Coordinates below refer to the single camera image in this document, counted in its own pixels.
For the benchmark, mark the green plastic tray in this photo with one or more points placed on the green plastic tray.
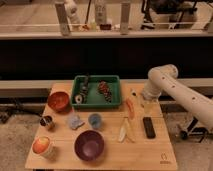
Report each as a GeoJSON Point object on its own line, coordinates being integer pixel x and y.
{"type": "Point", "coordinates": [94, 99]}

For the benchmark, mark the purple bowl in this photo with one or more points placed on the purple bowl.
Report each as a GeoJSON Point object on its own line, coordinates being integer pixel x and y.
{"type": "Point", "coordinates": [89, 145]}

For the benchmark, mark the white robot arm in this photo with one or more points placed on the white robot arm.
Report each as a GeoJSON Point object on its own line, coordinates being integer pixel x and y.
{"type": "Point", "coordinates": [163, 79]}

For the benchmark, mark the small blue cup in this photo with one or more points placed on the small blue cup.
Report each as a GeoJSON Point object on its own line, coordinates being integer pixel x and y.
{"type": "Point", "coordinates": [95, 120]}

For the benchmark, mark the red bowl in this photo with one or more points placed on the red bowl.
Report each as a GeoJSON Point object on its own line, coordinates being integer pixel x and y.
{"type": "Point", "coordinates": [58, 101]}

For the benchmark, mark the black remote control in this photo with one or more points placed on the black remote control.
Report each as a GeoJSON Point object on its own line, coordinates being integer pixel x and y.
{"type": "Point", "coordinates": [148, 126]}

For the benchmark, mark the orange carrot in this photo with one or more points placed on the orange carrot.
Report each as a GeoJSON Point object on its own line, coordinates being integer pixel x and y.
{"type": "Point", "coordinates": [130, 108]}

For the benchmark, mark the white tape roll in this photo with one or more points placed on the white tape roll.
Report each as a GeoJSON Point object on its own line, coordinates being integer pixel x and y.
{"type": "Point", "coordinates": [79, 99]}

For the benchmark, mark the crumpled blue cloth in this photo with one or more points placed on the crumpled blue cloth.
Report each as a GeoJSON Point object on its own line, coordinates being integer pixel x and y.
{"type": "Point", "coordinates": [74, 122]}

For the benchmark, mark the small metal cup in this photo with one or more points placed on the small metal cup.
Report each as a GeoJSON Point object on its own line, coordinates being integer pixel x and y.
{"type": "Point", "coordinates": [47, 122]}

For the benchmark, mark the red grape bunch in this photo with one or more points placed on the red grape bunch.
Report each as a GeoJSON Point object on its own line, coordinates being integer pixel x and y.
{"type": "Point", "coordinates": [104, 89]}

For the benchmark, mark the black tool in tray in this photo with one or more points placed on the black tool in tray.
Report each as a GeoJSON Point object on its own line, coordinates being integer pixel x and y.
{"type": "Point", "coordinates": [84, 89]}

